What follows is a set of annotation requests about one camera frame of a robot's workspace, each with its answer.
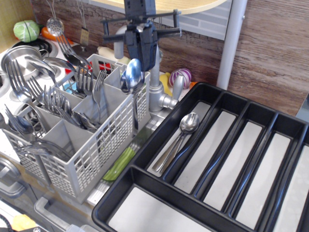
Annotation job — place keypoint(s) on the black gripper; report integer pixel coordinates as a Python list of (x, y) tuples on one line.
[(142, 45)]

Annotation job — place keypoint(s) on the small silver spoon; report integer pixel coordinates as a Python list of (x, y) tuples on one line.
[(134, 81)]

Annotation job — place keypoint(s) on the spoon at basket back corner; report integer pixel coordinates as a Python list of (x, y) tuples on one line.
[(124, 88)]

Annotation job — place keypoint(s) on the large serving spoon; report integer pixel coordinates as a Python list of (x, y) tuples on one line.
[(45, 66)]

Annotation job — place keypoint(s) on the silver spoon in tray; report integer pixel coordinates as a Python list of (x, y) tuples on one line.
[(188, 125), (174, 152)]

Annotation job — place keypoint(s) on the grey plastic cutlery basket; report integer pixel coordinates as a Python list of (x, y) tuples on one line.
[(91, 153)]

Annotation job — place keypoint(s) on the black cutlery tray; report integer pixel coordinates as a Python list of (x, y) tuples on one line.
[(245, 169)]

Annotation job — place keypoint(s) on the spoon at basket front left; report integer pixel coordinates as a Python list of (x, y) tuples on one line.
[(19, 123)]

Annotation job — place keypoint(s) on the round wooden shelf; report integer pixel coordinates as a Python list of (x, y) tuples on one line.
[(163, 6)]

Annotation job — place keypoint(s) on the toy yellow banana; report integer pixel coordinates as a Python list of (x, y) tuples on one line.
[(164, 79)]

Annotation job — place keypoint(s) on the fork in middle compartment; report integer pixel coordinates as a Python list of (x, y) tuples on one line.
[(98, 91)]

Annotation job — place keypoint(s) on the hanging small grater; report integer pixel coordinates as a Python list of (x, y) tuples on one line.
[(84, 31)]

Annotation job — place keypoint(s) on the silver kitchen faucet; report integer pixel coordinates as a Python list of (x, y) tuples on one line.
[(158, 98)]

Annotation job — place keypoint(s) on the toy green cabbage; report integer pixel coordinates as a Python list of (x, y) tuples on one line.
[(26, 31)]

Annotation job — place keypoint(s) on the green toy vegetable in sink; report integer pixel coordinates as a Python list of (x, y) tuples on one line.
[(119, 165)]

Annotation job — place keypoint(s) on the steel pot lid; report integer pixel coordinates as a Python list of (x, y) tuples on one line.
[(19, 53)]

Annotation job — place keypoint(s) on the large fork at left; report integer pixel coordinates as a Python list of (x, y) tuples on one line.
[(20, 89)]

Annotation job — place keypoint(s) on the yellow toy at bottom left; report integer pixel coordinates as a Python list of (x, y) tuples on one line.
[(22, 222)]

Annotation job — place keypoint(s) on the grey metal shelf post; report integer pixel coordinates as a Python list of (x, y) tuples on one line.
[(236, 18)]

